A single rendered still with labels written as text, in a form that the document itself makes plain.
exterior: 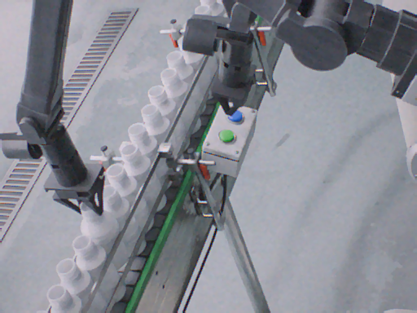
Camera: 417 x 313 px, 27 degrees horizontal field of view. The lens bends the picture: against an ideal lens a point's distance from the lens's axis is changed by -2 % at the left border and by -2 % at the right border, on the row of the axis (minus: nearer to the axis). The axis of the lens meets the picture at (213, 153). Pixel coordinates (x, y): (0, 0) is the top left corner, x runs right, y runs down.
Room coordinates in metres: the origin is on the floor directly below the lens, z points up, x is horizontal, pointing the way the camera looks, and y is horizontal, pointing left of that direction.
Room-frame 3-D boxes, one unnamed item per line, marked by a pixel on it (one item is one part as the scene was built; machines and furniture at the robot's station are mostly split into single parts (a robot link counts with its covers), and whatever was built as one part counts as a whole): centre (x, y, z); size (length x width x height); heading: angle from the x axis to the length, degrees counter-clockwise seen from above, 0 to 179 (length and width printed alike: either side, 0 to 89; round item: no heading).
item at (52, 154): (1.21, 0.26, 1.36); 0.07 x 0.06 x 0.07; 59
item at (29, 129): (1.23, 0.29, 1.39); 0.12 x 0.09 x 0.12; 59
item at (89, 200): (1.20, 0.24, 1.22); 0.07 x 0.07 x 0.09; 58
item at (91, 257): (1.16, 0.28, 1.08); 0.06 x 0.06 x 0.17
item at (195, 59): (1.66, -0.03, 1.08); 0.06 x 0.06 x 0.17
